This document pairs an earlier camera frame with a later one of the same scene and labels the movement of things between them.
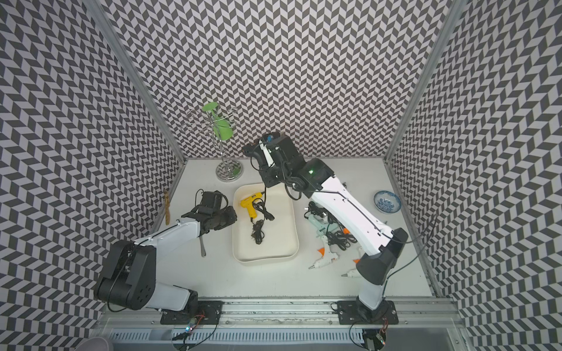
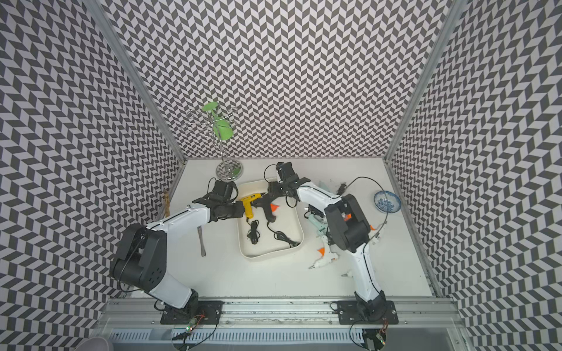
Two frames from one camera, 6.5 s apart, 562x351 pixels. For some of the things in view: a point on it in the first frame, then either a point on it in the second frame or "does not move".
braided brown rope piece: [167, 206] does not move
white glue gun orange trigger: [327, 256] does not move
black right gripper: [267, 172] → [273, 189]
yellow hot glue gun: [247, 203] does not move
